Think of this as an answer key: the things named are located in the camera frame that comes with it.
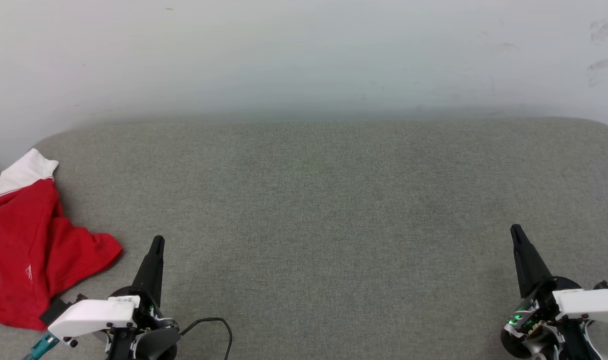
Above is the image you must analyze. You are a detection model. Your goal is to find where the red and white t-shirt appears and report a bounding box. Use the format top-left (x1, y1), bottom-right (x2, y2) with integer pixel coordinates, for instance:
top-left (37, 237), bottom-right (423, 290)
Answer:
top-left (0, 148), bottom-right (123, 331)

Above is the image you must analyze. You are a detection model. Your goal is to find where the grey fabric sofa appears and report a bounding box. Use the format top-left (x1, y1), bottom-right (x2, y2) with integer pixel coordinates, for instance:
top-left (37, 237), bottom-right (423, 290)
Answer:
top-left (0, 117), bottom-right (608, 360)

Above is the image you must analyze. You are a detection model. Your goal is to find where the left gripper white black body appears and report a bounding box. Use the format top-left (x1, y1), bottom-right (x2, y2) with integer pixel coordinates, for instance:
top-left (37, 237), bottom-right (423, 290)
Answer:
top-left (49, 286), bottom-right (180, 360)

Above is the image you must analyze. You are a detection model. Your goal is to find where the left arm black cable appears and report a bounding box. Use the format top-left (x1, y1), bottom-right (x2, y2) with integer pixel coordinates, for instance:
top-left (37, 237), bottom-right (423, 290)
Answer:
top-left (180, 317), bottom-right (233, 360)

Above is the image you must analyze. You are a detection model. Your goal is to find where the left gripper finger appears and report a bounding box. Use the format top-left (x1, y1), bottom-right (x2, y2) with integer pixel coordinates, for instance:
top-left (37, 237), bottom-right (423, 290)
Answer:
top-left (132, 236), bottom-right (165, 307)

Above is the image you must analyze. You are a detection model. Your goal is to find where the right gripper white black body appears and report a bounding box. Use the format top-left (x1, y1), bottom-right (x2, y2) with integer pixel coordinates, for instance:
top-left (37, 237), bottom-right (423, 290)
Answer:
top-left (501, 276), bottom-right (608, 360)

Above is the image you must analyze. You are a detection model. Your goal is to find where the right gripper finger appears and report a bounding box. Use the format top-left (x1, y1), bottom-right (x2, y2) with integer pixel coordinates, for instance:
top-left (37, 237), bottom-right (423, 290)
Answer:
top-left (510, 224), bottom-right (555, 300)

